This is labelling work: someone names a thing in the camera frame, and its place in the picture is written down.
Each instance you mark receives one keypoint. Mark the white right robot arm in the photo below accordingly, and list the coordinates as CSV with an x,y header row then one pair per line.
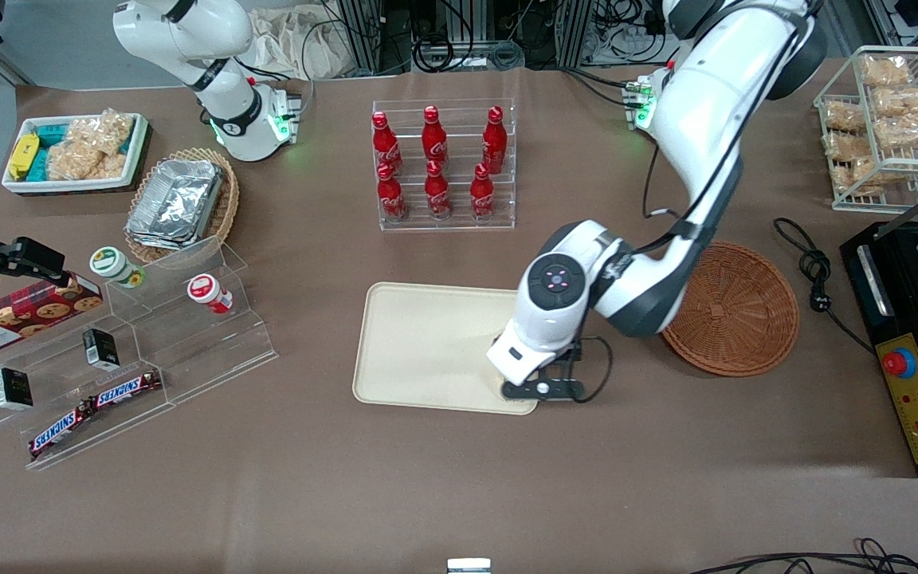
x,y
228,112

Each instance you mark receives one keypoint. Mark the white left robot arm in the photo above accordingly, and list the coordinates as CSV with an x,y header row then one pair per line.
x,y
706,119

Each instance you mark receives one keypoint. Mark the beige plastic tray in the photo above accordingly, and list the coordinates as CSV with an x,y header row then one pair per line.
x,y
427,351

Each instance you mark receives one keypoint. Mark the oval light wicker basket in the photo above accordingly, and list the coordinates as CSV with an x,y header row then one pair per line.
x,y
224,207

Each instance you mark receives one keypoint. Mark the round brown wicker basket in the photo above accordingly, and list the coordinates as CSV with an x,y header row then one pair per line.
x,y
734,311

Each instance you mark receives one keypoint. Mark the red cookie box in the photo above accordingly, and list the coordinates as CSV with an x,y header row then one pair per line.
x,y
21,315

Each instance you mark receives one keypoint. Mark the white rectangular bin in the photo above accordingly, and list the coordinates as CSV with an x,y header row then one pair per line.
x,y
13,185

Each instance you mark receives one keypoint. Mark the green-lid yogurt cup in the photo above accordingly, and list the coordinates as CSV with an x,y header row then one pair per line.
x,y
115,265

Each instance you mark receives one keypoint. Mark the yellow snack packet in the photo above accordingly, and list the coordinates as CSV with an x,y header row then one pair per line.
x,y
22,155

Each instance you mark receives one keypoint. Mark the small black box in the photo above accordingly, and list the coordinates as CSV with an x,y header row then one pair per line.
x,y
100,349
13,388

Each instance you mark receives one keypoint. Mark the teal snack packet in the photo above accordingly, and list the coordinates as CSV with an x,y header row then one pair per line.
x,y
49,139

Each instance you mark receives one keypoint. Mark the rice cracker snack bag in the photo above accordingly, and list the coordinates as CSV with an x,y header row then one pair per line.
x,y
908,132
885,70
853,177
845,146
905,102
844,117
96,147

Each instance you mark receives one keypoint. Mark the stack of foil containers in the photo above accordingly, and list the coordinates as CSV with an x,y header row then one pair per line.
x,y
176,203

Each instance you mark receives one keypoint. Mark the clear acrylic bottle rack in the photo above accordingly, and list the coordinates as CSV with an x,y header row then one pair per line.
x,y
443,225

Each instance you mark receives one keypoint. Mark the Snickers chocolate bar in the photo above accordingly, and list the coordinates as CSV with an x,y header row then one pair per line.
x,y
128,388
60,429

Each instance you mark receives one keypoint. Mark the red cola bottle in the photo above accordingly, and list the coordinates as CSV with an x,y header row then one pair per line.
x,y
391,195
482,195
494,139
385,143
437,193
434,139

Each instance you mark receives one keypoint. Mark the red-lid yogurt cup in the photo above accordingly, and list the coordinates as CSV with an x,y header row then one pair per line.
x,y
208,292

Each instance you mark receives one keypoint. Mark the clear acrylic stepped shelf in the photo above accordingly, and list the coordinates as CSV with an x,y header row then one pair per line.
x,y
188,351

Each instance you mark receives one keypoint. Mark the white cloth bag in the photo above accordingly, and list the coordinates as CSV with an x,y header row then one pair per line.
x,y
292,40

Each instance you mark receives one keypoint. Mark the red emergency stop button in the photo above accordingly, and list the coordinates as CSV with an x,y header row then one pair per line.
x,y
899,363

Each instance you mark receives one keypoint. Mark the black appliance with yellow panel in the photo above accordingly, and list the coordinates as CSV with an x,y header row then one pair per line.
x,y
905,271

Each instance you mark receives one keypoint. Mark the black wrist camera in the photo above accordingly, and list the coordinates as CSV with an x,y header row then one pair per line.
x,y
543,390

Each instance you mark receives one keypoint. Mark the aluminium frame rack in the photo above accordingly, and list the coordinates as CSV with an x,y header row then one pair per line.
x,y
363,32

